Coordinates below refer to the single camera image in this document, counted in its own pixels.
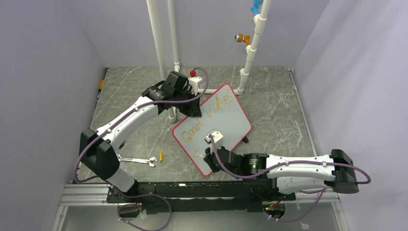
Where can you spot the silver open-end wrench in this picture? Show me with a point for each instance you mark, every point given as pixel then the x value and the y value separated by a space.
pixel 150 162

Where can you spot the orange wall clip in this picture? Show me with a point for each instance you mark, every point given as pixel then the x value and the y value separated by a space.
pixel 101 85

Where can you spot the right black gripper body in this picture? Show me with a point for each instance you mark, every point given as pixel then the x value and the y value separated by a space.
pixel 210 155

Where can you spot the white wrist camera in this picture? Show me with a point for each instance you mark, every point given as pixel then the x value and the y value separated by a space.
pixel 196 82
pixel 215 139

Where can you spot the red-framed whiteboard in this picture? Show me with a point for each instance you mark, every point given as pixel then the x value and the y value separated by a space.
pixel 222 111

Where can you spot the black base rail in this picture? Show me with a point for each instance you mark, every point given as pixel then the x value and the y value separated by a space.
pixel 192 196

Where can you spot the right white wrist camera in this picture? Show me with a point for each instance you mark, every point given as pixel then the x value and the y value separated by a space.
pixel 215 139

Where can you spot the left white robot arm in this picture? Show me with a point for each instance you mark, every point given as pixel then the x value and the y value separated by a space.
pixel 98 148

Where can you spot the orange nozzle fitting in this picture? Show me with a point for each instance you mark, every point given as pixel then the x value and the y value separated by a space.
pixel 241 38

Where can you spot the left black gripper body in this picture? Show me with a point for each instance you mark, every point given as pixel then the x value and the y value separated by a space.
pixel 186 108

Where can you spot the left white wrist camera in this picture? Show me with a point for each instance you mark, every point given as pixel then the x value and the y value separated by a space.
pixel 196 82

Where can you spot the blue pipe fitting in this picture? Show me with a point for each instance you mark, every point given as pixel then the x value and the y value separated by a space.
pixel 255 7

